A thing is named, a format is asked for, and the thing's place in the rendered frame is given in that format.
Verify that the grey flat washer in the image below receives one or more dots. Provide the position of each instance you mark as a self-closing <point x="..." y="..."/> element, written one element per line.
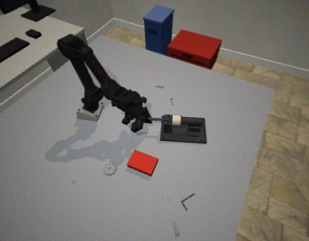
<point x="110" y="172"/>

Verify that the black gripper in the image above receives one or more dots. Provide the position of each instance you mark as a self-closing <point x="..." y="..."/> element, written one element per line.
<point x="140" y="114"/>

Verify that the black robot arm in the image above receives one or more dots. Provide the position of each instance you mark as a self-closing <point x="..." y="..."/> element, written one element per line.
<point x="122" y="98"/>

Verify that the red rectangular block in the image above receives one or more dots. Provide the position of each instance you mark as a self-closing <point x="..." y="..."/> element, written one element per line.
<point x="142" y="162"/>

